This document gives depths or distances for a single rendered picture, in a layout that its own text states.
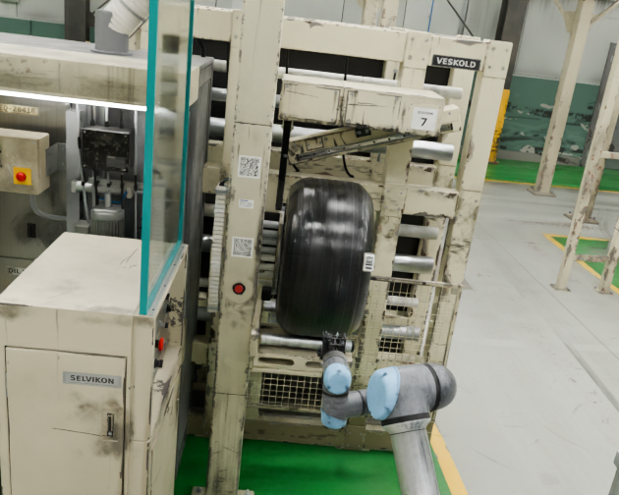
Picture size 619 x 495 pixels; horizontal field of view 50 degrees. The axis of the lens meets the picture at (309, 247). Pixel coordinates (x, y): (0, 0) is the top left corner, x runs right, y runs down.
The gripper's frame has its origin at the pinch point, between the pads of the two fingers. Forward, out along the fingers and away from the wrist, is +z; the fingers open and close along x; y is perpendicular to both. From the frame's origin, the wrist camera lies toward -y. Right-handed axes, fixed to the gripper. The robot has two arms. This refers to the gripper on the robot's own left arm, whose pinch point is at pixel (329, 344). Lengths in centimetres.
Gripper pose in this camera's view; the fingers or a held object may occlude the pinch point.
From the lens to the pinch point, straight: 222.9
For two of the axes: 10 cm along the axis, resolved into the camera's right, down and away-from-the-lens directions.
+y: 1.1, -9.7, -2.2
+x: -9.9, -1.0, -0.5
